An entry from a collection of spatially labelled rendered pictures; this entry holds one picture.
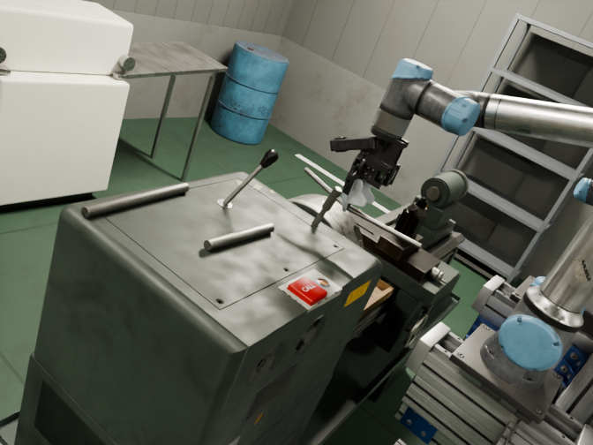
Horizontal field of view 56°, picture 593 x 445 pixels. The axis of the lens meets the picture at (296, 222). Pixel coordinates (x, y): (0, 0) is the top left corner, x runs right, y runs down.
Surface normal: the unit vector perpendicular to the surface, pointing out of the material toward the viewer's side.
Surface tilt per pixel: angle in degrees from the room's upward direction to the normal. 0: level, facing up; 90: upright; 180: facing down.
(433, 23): 90
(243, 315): 0
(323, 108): 90
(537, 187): 90
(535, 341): 98
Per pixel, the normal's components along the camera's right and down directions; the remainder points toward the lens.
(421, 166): -0.58, 0.18
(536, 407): 0.34, -0.84
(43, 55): 0.73, 0.52
